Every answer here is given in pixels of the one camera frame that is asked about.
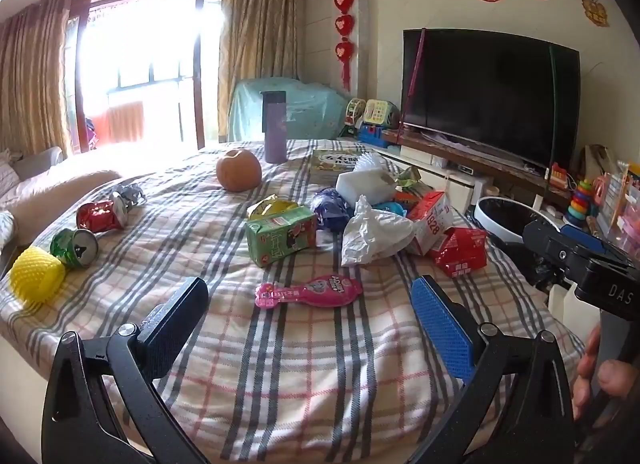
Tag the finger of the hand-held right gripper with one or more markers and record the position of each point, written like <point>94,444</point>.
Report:
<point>585,236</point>
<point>542,234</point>

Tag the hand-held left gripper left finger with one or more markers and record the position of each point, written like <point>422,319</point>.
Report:
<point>172,329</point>

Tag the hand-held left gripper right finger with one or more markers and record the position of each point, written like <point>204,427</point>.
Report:
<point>440,324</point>

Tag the round bin with black bag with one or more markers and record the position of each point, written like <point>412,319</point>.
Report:
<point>505,216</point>

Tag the red white carton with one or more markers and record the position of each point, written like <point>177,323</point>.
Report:
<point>432,219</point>

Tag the white plastic bag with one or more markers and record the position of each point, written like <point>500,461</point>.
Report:
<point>372,236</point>

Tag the teal plastic item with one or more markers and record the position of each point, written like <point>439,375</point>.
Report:
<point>390,208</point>

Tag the pink toothbrush package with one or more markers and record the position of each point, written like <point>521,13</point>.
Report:
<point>310,291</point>

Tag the green juice carton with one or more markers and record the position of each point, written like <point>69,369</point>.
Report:
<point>280,241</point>

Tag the blue purple wrapper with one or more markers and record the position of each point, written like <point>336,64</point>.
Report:
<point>330,211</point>

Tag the white foam block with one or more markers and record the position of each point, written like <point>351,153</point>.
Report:
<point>362,186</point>

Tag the yellow snack bag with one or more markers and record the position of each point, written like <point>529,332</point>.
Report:
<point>272,206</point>

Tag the white pleated paper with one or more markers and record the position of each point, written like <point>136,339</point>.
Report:
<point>367,161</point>

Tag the person's right hand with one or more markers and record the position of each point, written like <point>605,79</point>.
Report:
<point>620,379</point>

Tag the pink clear storage box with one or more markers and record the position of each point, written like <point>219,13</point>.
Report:
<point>630,239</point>

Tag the white side cabinet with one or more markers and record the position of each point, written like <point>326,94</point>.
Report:
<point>570,314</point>

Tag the red toy telephone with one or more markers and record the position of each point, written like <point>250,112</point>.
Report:
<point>561,177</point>

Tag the beige bag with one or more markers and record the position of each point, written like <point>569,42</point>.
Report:
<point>600,161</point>

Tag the colourful toy package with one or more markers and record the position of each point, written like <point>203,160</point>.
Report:
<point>632,173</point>

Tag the small black clock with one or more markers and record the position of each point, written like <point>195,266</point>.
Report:
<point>465,168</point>

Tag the white brown TV cabinet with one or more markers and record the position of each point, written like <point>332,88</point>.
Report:
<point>450,181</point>

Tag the green crushed can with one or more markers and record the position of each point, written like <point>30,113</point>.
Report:
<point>75,249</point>

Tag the red crushed can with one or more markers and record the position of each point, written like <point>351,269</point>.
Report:
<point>100,216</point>

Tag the silver foil wrapper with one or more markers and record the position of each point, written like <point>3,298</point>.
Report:
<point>130,195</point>

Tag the green snack wrapper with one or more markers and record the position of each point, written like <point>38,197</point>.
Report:
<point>412,178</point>

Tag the yellow foam fruit net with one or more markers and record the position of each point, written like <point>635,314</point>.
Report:
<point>37,276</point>

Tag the black television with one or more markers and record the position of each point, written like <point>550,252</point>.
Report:
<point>490,93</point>

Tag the apple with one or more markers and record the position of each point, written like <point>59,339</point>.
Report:
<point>239,169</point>

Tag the beige sofa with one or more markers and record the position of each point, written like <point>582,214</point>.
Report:
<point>60,183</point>

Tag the blue toy truck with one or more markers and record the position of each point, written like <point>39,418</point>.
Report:
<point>375,136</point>

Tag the green cover book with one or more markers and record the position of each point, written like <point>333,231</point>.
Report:
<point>330,161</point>

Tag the toy cash register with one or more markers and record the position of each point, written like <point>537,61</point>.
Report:
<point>380,112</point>

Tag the colourful hanging clothes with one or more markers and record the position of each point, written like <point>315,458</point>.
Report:
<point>91,133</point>

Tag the orange hanging cloth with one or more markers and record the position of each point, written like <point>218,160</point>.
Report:
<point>125,121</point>

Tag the purple bottle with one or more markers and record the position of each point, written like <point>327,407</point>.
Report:
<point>275,133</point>

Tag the pink striped cloth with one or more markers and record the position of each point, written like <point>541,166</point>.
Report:
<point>10,173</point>

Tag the teal floral covered cabinet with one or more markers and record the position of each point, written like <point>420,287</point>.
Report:
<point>310,108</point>

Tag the brown framed glass door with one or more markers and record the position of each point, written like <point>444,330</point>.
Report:
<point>200,68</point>

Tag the beige curtain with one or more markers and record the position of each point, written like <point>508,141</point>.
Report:
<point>257,28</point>
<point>32,78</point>

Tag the cartoon figure wall sticker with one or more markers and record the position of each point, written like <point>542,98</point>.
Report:
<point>595,9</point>

